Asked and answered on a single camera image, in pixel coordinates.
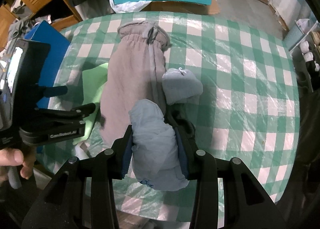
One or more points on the shoe rack with shoes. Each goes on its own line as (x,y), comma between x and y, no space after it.
(305,57)

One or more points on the light blue trash bin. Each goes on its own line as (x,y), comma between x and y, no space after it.
(294,35)

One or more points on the small grey sock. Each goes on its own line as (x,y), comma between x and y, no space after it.
(179,85)

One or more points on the light green cloth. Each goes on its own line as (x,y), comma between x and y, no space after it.
(93,81)

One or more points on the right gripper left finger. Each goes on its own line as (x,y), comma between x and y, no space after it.
(111,164)

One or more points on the light blue sock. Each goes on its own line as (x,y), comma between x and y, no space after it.
(155,150)

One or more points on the brown flat cardboard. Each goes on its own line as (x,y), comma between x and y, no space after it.
(182,7)

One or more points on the green checkered tablecloth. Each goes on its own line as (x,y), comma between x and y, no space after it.
(250,105)

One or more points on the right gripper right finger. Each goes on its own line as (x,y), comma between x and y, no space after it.
(200,166)

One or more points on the white plastic bag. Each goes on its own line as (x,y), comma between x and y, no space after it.
(129,7)

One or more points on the open cardboard box blue rim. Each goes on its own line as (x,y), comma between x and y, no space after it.
(46,48)

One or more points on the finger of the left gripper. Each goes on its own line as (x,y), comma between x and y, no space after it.
(78,113)
(52,91)

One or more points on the person's left hand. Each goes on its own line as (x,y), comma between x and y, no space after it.
(15,157)

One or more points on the grey hoodie pile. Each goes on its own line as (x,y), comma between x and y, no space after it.
(19,28)

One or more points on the long grey fleece mitten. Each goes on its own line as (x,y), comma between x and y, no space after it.
(134,73)

